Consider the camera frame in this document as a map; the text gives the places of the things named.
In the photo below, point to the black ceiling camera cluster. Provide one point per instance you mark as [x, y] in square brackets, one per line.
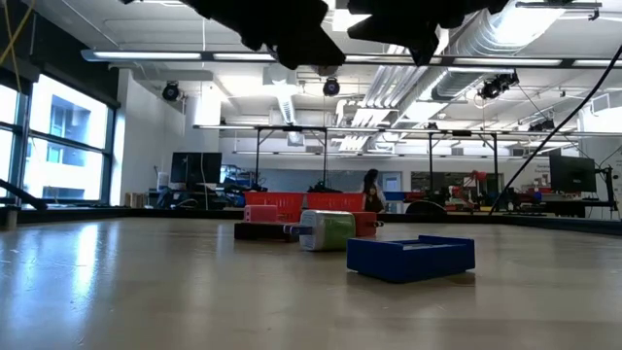
[495, 86]

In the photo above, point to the black ceiling dome camera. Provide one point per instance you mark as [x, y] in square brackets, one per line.
[171, 91]
[331, 87]

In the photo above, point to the red plastic basket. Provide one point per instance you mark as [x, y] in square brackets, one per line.
[335, 201]
[286, 201]

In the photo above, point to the pink plug charger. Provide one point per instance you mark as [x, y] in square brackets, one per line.
[261, 214]

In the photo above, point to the black rectangular box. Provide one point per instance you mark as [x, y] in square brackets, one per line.
[262, 232]

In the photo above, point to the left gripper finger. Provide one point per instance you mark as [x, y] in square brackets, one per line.
[311, 51]

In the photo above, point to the black computer monitor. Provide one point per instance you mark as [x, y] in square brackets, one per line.
[196, 167]
[573, 173]

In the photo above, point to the red plug charger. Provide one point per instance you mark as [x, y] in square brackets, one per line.
[367, 223]

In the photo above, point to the short grey post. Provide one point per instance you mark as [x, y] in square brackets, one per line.
[11, 219]

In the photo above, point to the person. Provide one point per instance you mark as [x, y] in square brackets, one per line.
[373, 192]

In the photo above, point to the silver ventilation duct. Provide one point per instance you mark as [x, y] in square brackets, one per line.
[510, 34]

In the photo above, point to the brown cardboard box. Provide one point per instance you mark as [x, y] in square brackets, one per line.
[136, 200]

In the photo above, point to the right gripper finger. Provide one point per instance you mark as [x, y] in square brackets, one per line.
[403, 34]

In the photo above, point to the black background rig frame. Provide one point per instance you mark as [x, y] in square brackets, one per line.
[430, 160]
[257, 155]

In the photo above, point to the long ceiling light fixture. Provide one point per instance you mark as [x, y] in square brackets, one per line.
[146, 55]

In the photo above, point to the black window frame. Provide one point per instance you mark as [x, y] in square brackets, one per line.
[109, 160]

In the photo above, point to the green white plug charger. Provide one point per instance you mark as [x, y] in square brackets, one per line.
[330, 231]

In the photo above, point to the red background machine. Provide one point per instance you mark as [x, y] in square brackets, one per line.
[478, 176]

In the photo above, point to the dark blue box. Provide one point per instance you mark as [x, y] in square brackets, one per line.
[408, 262]

